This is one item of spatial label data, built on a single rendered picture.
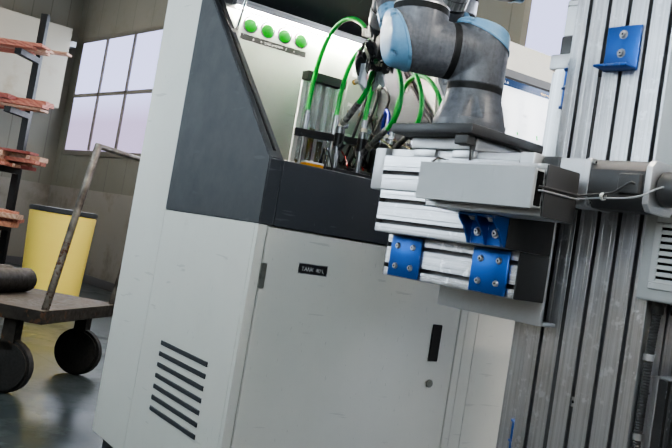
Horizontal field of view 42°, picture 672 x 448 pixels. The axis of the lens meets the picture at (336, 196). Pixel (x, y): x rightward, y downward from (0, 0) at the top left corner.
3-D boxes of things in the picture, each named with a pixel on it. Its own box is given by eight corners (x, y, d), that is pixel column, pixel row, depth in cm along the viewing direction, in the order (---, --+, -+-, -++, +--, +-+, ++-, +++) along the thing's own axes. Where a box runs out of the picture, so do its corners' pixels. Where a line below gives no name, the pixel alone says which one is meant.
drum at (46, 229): (64, 309, 610) (81, 211, 614) (90, 321, 574) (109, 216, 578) (0, 304, 583) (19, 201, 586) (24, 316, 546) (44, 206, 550)
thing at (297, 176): (273, 225, 206) (284, 159, 207) (264, 224, 210) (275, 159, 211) (465, 258, 240) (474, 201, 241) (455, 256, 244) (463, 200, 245)
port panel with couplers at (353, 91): (340, 156, 276) (356, 61, 278) (335, 156, 279) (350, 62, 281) (373, 163, 284) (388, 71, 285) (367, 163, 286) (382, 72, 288)
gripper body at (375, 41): (365, 76, 222) (373, 36, 213) (357, 57, 228) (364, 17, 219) (393, 75, 223) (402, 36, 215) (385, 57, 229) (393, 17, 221)
